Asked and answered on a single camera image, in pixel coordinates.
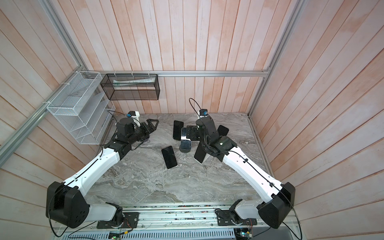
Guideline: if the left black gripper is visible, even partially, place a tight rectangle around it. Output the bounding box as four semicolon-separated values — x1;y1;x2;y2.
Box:
128;118;160;144

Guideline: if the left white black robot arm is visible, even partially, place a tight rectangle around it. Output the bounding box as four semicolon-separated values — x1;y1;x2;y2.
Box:
46;117;159;229

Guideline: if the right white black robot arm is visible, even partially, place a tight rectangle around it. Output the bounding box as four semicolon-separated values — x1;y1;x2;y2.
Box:
179;116;296;229

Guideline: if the centre reflective black phone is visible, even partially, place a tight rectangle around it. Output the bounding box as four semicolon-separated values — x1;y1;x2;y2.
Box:
179;140;192;153

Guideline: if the dark round centre stand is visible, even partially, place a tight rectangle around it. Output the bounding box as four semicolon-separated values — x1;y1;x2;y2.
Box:
179;144;192;153

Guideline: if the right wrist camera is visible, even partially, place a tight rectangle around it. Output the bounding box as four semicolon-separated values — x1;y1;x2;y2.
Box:
199;109;209;117

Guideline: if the black wire mesh basket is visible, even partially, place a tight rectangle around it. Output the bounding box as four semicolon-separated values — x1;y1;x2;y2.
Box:
101;73;161;101

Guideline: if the white wire mesh shelf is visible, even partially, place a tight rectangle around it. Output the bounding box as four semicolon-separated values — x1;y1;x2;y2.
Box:
47;72;116;145

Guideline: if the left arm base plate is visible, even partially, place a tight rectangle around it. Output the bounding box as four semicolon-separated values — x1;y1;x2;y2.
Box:
97;212;140;229

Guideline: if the aluminium front rail frame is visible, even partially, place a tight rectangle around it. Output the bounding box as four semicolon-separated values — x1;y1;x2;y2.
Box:
52;202;301;240

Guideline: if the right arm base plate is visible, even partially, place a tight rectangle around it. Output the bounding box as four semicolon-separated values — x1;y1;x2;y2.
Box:
214;209;257;227

